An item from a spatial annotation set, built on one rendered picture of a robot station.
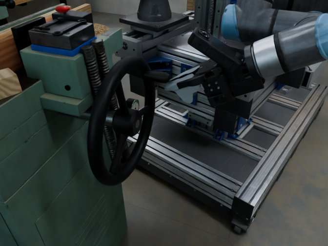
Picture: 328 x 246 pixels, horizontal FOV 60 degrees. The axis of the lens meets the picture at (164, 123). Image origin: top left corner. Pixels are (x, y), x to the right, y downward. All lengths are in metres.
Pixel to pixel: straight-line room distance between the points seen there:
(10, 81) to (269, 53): 0.48
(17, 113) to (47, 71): 0.10
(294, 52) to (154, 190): 1.16
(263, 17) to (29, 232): 0.71
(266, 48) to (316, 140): 1.58
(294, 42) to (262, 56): 0.05
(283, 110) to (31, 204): 1.55
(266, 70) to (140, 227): 1.05
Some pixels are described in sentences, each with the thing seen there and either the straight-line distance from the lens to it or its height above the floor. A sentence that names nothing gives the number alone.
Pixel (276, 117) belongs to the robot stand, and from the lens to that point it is 1.82.
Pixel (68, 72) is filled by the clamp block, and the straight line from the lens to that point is 0.60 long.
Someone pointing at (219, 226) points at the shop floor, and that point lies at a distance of 1.45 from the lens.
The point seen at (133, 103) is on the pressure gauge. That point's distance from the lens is 0.93.
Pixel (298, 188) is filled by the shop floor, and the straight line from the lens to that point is 1.72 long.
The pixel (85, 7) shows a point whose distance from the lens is 1.04.
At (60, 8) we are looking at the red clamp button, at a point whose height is 1.02.
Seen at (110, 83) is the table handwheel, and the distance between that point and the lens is 0.52.
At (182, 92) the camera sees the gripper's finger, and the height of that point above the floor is 0.86.
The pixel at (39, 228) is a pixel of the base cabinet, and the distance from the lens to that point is 0.80.
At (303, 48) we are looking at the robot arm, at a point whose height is 1.00.
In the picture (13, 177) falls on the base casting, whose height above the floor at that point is 0.75.
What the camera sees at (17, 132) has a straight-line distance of 0.64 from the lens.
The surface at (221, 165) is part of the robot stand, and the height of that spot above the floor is 0.21.
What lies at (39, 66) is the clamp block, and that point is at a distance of 0.64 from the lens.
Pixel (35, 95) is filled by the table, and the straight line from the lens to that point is 0.66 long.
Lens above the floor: 1.18
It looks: 36 degrees down
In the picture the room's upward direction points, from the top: straight up
